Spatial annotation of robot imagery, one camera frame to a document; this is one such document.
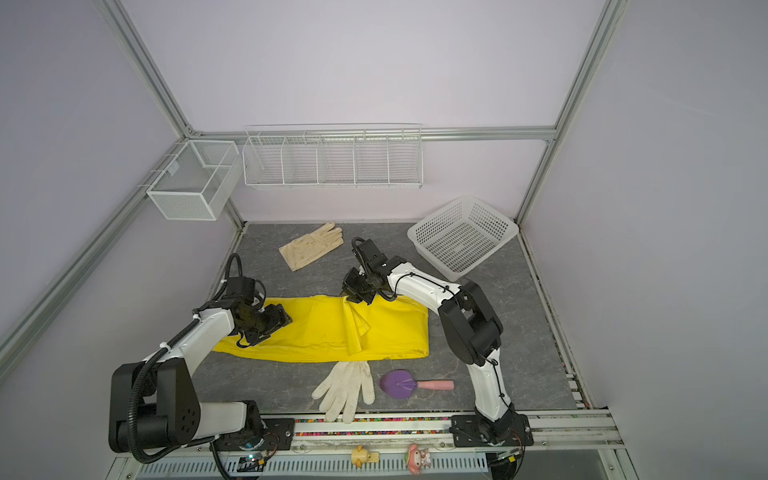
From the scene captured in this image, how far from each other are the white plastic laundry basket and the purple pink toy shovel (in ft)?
1.38

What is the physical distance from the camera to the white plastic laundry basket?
3.63ft

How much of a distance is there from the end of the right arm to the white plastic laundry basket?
323mm

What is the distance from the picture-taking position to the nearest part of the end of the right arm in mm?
804

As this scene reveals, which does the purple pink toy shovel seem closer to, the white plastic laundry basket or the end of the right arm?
the end of the right arm
